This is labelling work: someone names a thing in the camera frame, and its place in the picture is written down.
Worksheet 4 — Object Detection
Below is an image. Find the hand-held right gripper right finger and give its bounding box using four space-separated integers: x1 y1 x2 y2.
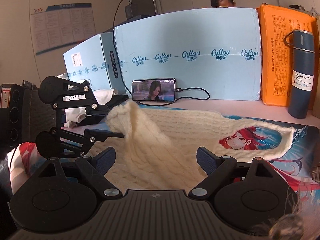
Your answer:
189 147 290 199

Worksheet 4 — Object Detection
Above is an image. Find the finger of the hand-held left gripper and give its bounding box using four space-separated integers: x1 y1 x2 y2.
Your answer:
52 79 112 117
50 127 125 157

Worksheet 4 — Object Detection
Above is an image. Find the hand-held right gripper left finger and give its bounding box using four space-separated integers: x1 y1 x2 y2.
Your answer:
25 147 123 199

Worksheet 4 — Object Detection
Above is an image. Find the cream knitted scarf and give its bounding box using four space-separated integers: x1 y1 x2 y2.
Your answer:
86 100 297 192

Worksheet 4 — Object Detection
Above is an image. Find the white cloth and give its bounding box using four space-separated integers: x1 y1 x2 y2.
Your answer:
64 89 120 128

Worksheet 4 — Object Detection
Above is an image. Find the small light blue box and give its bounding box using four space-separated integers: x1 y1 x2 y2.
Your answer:
63 32 118 90

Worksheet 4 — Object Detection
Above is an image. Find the black smartphone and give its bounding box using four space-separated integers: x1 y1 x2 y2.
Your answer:
132 78 177 102

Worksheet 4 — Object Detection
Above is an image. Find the printed desk mat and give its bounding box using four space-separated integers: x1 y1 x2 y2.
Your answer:
7 106 320 193

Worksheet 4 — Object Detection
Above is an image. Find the black power adapter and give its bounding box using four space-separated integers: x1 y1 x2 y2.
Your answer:
125 2 138 19

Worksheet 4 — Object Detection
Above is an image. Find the furry sleeve cuff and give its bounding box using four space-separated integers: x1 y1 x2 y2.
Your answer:
250 170 320 240

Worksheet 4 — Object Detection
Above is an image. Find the blue vacuum bottle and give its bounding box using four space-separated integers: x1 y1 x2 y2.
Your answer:
284 29 315 120

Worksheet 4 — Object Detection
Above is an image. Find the orange cardboard box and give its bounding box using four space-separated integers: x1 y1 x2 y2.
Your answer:
256 4 317 107

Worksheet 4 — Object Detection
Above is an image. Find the large light blue box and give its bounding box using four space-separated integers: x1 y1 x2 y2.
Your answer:
113 7 262 102

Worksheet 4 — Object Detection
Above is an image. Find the black charging cable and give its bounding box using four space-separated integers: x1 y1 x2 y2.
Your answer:
112 0 210 104

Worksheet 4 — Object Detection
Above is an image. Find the wall poster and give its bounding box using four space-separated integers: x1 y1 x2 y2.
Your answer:
30 3 97 55

